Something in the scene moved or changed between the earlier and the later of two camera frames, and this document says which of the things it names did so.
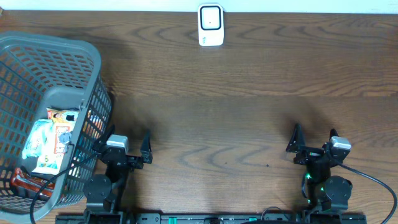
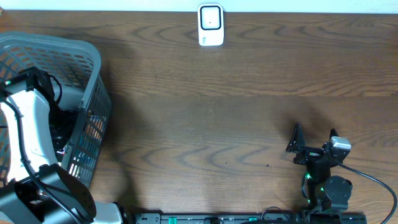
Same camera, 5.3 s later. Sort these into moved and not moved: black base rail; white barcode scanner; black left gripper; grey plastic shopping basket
Moved: black left gripper
Not moved: grey plastic shopping basket; white barcode scanner; black base rail
